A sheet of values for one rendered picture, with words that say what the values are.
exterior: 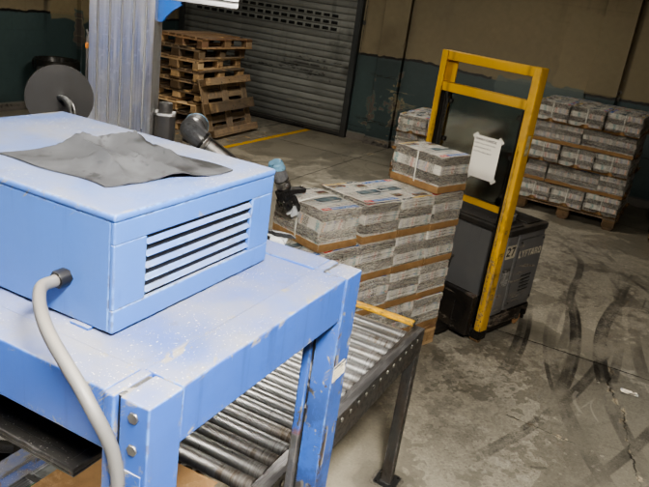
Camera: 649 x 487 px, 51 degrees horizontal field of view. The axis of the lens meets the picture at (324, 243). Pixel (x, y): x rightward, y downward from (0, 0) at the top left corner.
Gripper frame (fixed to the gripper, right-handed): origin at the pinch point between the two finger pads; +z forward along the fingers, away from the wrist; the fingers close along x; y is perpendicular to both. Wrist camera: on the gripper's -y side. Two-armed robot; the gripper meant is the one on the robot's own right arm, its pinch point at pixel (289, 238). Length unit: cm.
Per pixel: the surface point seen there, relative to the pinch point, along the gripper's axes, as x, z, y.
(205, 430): 54, 4, 53
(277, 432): 44, 23, 51
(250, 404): 35, 10, 49
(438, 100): -239, 2, -62
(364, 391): 7, 41, 45
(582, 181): -605, 121, -8
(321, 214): -96, -20, 7
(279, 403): 30, 18, 49
